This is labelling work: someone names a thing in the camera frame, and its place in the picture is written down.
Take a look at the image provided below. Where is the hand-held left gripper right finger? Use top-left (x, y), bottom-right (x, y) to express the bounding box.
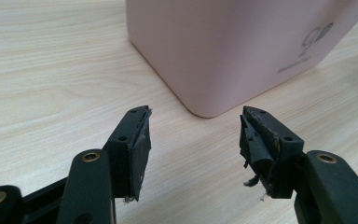
top-left (239, 105), bottom-right (306, 200)

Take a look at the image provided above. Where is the pink plastic lidded box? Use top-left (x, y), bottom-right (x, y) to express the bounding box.
top-left (125, 0), bottom-right (358, 119)

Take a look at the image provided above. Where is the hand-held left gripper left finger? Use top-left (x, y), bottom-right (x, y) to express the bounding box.
top-left (103, 105), bottom-right (153, 203)

